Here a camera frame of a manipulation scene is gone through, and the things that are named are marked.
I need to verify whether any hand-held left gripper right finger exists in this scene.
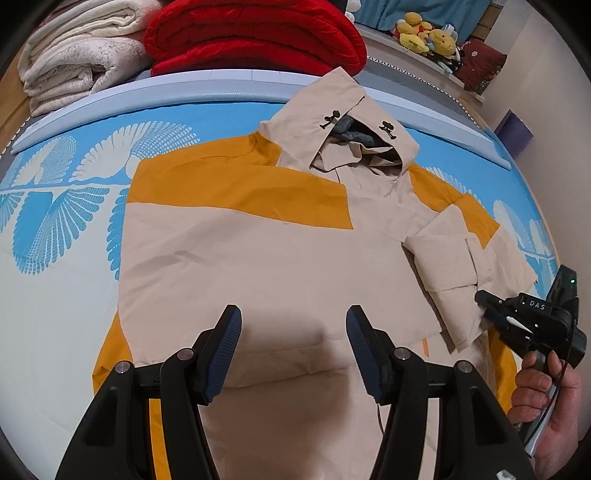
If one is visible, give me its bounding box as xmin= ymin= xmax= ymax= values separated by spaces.
xmin=345 ymin=305 xmax=536 ymax=480

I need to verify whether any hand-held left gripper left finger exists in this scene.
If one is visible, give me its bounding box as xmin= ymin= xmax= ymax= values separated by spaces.
xmin=55 ymin=304 xmax=243 ymax=480

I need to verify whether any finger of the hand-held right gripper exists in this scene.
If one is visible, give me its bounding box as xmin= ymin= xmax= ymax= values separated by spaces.
xmin=475 ymin=290 xmax=514 ymax=312
xmin=482 ymin=308 xmax=533 ymax=334

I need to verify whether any beige and orange hooded jacket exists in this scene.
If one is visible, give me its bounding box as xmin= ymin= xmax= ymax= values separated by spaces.
xmin=91 ymin=66 xmax=539 ymax=480

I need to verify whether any person's right hand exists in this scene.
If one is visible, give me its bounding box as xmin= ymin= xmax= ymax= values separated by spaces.
xmin=508 ymin=352 xmax=584 ymax=472

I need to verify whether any purple box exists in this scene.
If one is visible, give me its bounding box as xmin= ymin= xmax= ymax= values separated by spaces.
xmin=496 ymin=113 xmax=533 ymax=158

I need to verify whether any blue white patterned bed sheet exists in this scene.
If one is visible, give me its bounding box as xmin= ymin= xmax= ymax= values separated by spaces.
xmin=0 ymin=98 xmax=561 ymax=480

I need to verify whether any dark red cushion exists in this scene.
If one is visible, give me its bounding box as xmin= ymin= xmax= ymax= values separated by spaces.
xmin=456 ymin=39 xmax=508 ymax=93

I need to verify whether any grey patterned headboard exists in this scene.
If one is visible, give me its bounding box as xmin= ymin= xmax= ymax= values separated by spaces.
xmin=359 ymin=25 xmax=491 ymax=121

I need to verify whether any yellow plush toy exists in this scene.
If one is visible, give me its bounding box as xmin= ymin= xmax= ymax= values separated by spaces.
xmin=427 ymin=28 xmax=459 ymax=59
xmin=392 ymin=11 xmax=432 ymax=54

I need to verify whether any light blue bed edge padding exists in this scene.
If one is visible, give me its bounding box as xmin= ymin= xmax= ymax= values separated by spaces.
xmin=11 ymin=69 xmax=513 ymax=170

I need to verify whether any blue curtain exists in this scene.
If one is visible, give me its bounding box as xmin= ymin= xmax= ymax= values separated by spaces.
xmin=358 ymin=0 xmax=498 ymax=32

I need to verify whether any red folded blanket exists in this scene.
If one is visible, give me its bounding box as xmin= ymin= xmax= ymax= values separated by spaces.
xmin=143 ymin=0 xmax=368 ymax=77

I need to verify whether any white folded blanket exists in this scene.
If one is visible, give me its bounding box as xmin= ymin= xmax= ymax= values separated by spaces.
xmin=18 ymin=0 xmax=161 ymax=116

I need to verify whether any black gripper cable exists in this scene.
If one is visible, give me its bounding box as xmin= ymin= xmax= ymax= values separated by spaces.
xmin=524 ymin=318 xmax=578 ymax=446

